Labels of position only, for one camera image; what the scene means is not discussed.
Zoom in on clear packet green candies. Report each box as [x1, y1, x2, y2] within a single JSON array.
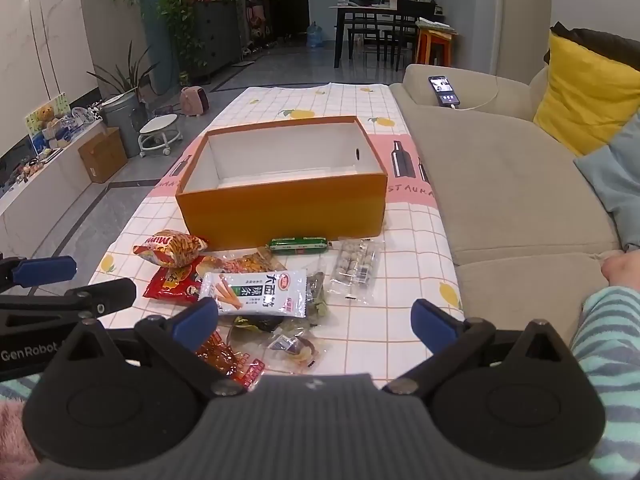
[[306, 271, 329, 326]]

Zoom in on grey planter with plant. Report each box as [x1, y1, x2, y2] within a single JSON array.
[[87, 41, 157, 158]]

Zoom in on green sausage stick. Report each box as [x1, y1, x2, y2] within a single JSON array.
[[268, 236, 331, 255]]

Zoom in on climbing green plant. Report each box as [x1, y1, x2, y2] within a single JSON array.
[[157, 0, 206, 80]]

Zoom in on orange cardboard box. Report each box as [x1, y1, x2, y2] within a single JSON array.
[[176, 116, 388, 252]]

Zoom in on clear tray of white balls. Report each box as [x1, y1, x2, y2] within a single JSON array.
[[330, 238, 383, 304]]

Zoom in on white charging cable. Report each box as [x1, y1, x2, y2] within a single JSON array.
[[449, 79, 502, 113]]

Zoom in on white tv cabinet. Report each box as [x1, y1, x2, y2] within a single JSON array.
[[0, 120, 106, 258]]

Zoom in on teddy bear toy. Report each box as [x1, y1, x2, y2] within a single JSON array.
[[36, 103, 70, 145]]

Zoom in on yellow cushion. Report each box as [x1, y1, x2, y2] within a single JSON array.
[[534, 32, 639, 156]]

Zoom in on brown cardboard carton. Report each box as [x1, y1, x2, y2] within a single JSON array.
[[78, 127, 128, 183]]

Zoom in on pink space heater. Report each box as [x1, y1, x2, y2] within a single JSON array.
[[180, 86, 209, 116]]

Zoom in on black braised egg packet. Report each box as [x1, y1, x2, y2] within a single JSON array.
[[217, 315, 284, 334]]

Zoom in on clear packet brown pastry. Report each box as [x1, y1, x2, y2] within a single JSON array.
[[265, 327, 323, 374]]

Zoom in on white round rolling stool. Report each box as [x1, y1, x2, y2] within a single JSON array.
[[138, 114, 183, 158]]

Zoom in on orange peanut mix packet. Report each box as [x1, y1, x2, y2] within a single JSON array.
[[209, 246, 285, 273]]

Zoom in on striped pyjama leg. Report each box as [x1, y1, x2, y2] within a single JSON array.
[[570, 286, 639, 479]]

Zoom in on dark shoe cabinet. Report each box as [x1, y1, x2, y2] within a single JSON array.
[[191, 1, 241, 79]]

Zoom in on dark dining table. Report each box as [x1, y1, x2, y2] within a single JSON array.
[[333, 0, 457, 70]]

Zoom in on red spicy strip packet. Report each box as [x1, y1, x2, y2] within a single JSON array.
[[195, 332, 266, 390]]

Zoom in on red cartoon snack bag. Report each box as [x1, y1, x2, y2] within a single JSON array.
[[143, 256, 206, 304]]

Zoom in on blue water bottle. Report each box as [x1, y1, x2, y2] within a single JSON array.
[[306, 22, 323, 49]]

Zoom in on white noodle stick snack packet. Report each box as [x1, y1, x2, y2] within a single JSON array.
[[198, 270, 307, 318]]

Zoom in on orange Mimi snack bag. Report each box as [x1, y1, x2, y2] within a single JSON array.
[[132, 230, 207, 269]]

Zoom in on orange stool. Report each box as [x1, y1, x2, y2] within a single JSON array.
[[414, 27, 457, 67]]

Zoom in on light blue cushion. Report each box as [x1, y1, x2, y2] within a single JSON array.
[[574, 113, 640, 252]]

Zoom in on smartphone on sofa arm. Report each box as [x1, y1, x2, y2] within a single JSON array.
[[428, 75, 460, 108]]

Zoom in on beige sofa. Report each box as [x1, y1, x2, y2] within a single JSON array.
[[392, 64, 620, 341]]

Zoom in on bare foot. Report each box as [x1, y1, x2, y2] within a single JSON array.
[[601, 250, 640, 292]]

